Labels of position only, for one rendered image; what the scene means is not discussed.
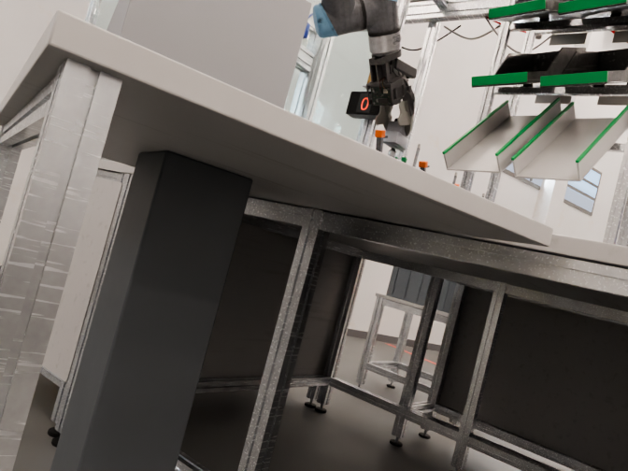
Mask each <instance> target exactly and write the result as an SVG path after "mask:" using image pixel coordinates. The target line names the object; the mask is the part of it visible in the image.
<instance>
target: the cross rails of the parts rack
mask: <svg viewBox="0 0 628 471"><path fill-rule="evenodd" d="M508 30H509V31H510V32H519V31H535V34H536V35H549V34H568V33H586V32H604V31H621V30H628V16H616V17H602V18H588V19H573V20H559V21H533V22H519V23H511V24H510V25H509V29H508ZM522 86H523V84H522V85H521V86H520V87H494V88H493V92H492V93H493V94H505V95H567V96H628V85H605V87H593V85H584V86H570V87H555V88H540V84H533V87H522Z"/></svg>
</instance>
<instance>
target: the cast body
mask: <svg viewBox="0 0 628 471"><path fill-rule="evenodd" d="M397 120H398V118H396V119H394V121H389V123H388V127H387V131H386V133H385V135H386V136H388V138H383V143H384V144H386V145H387V146H389V147H390V148H395V149H396V150H400V151H401V152H405V150H407V145H408V141H409V139H408V137H409V135H408V136H406V132H405V126H399V125H398V121H397Z"/></svg>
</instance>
